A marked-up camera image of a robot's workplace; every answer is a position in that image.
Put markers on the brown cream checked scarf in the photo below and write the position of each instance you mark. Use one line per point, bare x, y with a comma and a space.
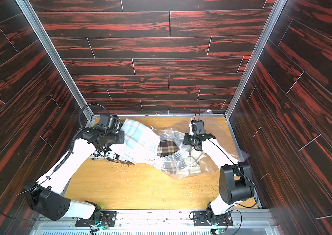
175, 160

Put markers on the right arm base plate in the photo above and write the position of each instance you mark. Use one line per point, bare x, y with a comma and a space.
202, 218

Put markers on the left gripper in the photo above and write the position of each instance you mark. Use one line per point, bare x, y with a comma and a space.
121, 134

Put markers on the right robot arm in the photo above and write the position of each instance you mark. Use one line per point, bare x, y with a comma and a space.
235, 179

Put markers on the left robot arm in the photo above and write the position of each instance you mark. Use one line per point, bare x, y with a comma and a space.
45, 195

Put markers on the black white smiley scarf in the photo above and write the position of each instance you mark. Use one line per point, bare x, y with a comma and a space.
106, 153

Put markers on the clear plastic vacuum bag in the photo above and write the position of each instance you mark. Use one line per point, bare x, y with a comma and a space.
177, 131

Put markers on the aluminium front rail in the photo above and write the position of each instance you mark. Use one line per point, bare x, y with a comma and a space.
166, 222

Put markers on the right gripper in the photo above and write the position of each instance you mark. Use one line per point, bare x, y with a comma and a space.
197, 139

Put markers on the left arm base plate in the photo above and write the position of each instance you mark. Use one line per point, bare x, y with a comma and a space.
102, 220

